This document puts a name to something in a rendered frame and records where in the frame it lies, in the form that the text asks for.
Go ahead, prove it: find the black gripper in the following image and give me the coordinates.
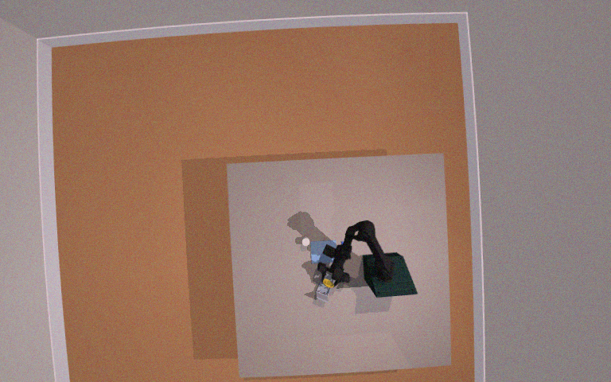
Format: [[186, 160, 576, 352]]
[[317, 260, 351, 287]]

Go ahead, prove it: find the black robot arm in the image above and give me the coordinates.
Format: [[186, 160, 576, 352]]
[[322, 220, 395, 283]]

